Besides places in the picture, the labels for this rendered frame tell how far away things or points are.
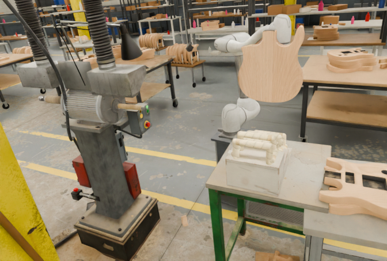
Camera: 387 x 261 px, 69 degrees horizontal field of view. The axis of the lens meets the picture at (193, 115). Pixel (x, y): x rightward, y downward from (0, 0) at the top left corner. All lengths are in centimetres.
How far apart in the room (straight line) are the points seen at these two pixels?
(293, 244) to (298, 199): 108
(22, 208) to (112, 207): 131
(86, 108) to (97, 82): 28
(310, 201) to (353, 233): 22
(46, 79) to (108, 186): 89
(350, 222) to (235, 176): 55
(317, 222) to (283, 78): 73
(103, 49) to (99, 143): 73
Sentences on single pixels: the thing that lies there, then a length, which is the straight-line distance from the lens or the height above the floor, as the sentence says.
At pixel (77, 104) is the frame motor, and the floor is 128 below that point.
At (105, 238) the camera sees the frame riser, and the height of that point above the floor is 23.
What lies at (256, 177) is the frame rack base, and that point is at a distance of 148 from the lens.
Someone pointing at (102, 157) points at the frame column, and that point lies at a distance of 216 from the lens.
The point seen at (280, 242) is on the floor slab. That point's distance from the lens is 256.
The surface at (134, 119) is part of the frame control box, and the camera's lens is 218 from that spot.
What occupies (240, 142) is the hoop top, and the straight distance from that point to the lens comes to 141.
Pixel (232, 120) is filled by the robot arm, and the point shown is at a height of 88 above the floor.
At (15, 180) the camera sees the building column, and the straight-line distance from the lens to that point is 114.
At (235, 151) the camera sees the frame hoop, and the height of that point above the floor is 115.
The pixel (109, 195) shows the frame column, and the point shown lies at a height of 53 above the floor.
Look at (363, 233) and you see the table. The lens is 149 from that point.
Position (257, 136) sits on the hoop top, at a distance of 146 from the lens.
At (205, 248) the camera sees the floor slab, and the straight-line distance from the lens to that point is 252.
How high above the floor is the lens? 192
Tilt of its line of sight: 25 degrees down
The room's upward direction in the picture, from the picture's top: 6 degrees counter-clockwise
